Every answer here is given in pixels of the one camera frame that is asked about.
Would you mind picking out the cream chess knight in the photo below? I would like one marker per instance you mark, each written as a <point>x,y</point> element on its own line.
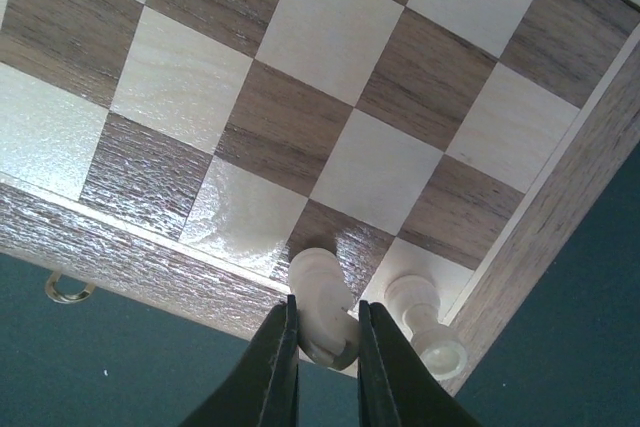
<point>328,334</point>

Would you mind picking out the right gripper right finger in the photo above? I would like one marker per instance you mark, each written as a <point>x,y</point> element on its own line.
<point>394,386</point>

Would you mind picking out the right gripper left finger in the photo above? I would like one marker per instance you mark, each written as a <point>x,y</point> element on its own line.
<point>262,389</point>

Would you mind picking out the wooden chessboard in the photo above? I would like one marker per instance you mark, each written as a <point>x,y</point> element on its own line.
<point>182,152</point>

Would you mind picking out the cream chess rook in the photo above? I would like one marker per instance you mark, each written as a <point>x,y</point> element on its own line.
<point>414,303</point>

